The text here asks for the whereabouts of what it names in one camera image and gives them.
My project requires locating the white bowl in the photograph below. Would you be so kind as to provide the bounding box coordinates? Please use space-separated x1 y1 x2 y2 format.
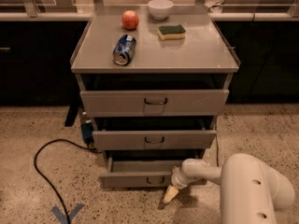
148 0 174 20

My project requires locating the grey drawer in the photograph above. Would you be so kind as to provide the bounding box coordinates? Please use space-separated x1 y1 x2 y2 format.
98 149 207 189
93 130 216 150
80 90 229 118

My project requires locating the red orange apple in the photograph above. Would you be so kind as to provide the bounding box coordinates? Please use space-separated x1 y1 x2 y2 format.
121 10 139 30

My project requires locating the grey middle drawer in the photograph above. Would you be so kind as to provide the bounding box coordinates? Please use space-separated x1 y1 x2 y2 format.
93 130 216 150

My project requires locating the grey top drawer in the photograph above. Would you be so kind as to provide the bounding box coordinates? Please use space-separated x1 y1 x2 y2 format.
80 90 229 118

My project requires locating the black floor cable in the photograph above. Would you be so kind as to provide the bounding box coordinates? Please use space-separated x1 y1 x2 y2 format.
214 133 221 168
33 138 102 224

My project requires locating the blue soda can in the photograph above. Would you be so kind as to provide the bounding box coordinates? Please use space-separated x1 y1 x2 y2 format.
113 35 136 65

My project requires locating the black left floor cable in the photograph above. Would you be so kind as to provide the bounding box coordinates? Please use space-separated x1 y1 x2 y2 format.
33 138 102 224

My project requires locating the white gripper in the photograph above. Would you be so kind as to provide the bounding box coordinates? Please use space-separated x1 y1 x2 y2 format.
163 166 193 204

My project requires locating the green yellow sponge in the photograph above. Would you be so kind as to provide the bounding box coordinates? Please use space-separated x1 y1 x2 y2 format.
157 24 186 40

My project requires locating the black right floor cable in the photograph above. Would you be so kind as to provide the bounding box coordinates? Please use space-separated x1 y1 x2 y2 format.
214 133 221 168

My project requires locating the blue black power adapter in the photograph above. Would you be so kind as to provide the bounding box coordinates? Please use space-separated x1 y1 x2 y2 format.
80 122 93 145

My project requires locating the grey metal drawer cabinet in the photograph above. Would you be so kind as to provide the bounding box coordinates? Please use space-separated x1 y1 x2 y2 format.
69 5 241 161

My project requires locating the grey bottom drawer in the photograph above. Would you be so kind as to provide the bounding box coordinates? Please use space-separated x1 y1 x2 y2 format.
98 149 207 189

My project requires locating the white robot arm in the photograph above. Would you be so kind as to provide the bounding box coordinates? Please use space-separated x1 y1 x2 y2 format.
163 153 295 224

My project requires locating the blue tape floor mark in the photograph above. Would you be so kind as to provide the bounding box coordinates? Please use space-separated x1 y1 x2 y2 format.
51 203 84 224

